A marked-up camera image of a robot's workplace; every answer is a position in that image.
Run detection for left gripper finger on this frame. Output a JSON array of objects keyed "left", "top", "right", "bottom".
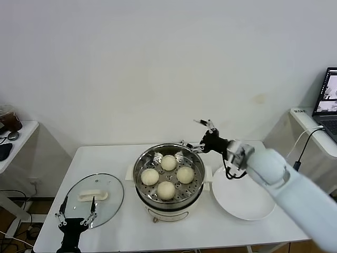
[
  {"left": 54, "top": 195, "right": 69, "bottom": 228},
  {"left": 80, "top": 195, "right": 98, "bottom": 227}
]

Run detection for white floor cable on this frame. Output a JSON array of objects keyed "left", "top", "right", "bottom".
[{"left": 0, "top": 230, "right": 35, "bottom": 248}]

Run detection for glass lid with white handle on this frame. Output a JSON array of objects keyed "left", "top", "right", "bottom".
[{"left": 62, "top": 172, "right": 125, "bottom": 229}]

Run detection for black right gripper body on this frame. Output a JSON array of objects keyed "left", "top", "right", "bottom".
[{"left": 199, "top": 130, "right": 230, "bottom": 157}]

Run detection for plain white side desk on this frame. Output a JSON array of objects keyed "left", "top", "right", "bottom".
[{"left": 0, "top": 120, "right": 39, "bottom": 225}]

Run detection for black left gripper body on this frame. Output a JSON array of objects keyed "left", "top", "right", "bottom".
[{"left": 60, "top": 218, "right": 85, "bottom": 250}]

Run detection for white steamed baozi bun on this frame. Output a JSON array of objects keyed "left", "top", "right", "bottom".
[
  {"left": 157, "top": 181, "right": 176, "bottom": 201},
  {"left": 175, "top": 167, "right": 195, "bottom": 184},
  {"left": 160, "top": 154, "right": 177, "bottom": 171},
  {"left": 141, "top": 168, "right": 160, "bottom": 186}
]

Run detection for black cable with adapter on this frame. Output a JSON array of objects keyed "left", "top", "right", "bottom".
[{"left": 292, "top": 128, "right": 324, "bottom": 172}]

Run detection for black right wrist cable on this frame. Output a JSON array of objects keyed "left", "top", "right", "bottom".
[{"left": 223, "top": 152, "right": 247, "bottom": 180}]

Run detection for black floor cable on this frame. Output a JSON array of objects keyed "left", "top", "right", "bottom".
[{"left": 0, "top": 189, "right": 36, "bottom": 253}]

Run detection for white round plate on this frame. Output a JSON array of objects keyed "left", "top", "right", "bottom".
[{"left": 211, "top": 164, "right": 277, "bottom": 221}]

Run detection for plastic cup of iced coffee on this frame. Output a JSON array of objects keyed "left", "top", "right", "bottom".
[{"left": 0, "top": 104, "right": 23, "bottom": 132}]

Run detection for white laptop cable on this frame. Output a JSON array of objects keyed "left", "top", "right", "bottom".
[{"left": 285, "top": 125, "right": 324, "bottom": 160}]

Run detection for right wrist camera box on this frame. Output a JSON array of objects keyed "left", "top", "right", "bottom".
[{"left": 226, "top": 139, "right": 255, "bottom": 169}]

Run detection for perforated steel steamer basket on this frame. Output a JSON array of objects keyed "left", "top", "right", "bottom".
[{"left": 125, "top": 143, "right": 213, "bottom": 205}]

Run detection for white side desk with label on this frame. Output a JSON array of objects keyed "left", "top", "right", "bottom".
[{"left": 289, "top": 106, "right": 337, "bottom": 197}]

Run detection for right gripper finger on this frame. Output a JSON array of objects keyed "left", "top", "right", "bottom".
[
  {"left": 193, "top": 119, "right": 220, "bottom": 134},
  {"left": 181, "top": 141, "right": 205, "bottom": 154}
]

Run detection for white electric cooker pot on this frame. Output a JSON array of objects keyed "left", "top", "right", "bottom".
[{"left": 135, "top": 181, "right": 211, "bottom": 225}]

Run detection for open grey laptop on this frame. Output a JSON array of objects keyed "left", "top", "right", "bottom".
[{"left": 312, "top": 66, "right": 337, "bottom": 144}]

